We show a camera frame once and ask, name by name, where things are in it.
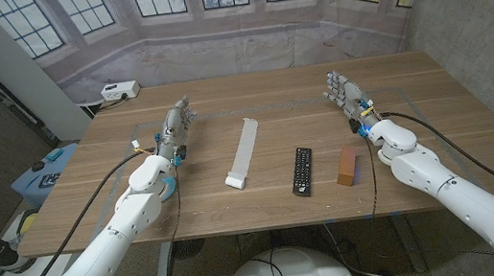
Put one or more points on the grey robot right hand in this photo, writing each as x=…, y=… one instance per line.
x=351, y=96

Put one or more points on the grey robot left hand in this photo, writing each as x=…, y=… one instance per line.
x=175, y=128

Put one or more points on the white bandage roll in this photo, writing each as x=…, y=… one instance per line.
x=244, y=153

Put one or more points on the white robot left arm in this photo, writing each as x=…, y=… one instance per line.
x=110, y=234

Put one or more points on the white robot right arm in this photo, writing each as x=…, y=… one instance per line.
x=454, y=196

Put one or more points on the orange wooden block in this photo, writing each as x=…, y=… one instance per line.
x=347, y=166

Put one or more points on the black TV remote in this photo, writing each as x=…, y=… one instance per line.
x=302, y=171

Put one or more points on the white power strip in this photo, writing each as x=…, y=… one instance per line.
x=120, y=91

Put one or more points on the printed window backdrop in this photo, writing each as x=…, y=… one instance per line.
x=235, y=52

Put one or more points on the black round floor base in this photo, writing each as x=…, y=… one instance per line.
x=188, y=249

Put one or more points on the small blue gadget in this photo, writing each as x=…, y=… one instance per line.
x=54, y=154

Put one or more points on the black white marker tag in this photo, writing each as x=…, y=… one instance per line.
x=49, y=180

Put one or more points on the small black round knob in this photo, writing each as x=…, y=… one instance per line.
x=38, y=166

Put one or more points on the grey table leg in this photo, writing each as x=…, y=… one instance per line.
x=408, y=241
x=163, y=271

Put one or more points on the blue storage box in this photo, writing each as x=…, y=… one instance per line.
x=31, y=185

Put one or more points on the yellow black floor tool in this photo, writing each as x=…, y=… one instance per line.
x=26, y=223

